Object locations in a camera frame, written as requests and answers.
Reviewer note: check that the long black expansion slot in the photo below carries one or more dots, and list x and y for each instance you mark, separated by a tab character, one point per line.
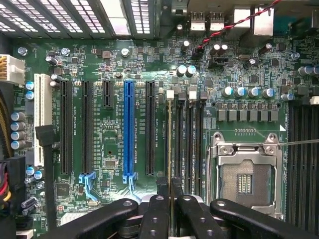
87	124
150	124
66	124

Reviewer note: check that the thin metal locking lever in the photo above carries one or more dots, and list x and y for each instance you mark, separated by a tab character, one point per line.
299	143

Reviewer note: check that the short black expansion slot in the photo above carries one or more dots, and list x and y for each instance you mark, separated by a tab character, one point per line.
108	94

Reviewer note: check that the silver Ethernet port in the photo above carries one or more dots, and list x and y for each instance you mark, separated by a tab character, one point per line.
263	22

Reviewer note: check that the dark metal PC case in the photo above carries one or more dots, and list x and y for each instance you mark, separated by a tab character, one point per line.
154	20

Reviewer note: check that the white power connector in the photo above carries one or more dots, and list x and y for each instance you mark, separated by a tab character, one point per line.
12	68

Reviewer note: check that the green motherboard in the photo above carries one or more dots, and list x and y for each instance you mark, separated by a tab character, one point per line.
112	139

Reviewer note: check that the white PCI expansion slot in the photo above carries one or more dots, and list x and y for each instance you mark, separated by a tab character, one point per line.
40	104

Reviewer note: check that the blue expansion slot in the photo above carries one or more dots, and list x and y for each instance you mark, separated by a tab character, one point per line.
129	124

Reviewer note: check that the RAM slot with black latch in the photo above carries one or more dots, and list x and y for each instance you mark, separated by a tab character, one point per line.
200	129
179	129

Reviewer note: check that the silver USB port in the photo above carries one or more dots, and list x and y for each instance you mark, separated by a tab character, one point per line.
217	21
198	21

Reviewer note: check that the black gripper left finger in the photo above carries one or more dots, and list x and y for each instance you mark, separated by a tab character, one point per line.
154	219

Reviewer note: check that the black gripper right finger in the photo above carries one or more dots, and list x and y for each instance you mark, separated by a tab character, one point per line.
197	219

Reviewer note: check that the silver CPU socket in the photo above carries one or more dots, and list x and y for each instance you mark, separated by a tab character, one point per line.
245	179

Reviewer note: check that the black power plug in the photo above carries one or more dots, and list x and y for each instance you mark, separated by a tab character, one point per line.
13	179

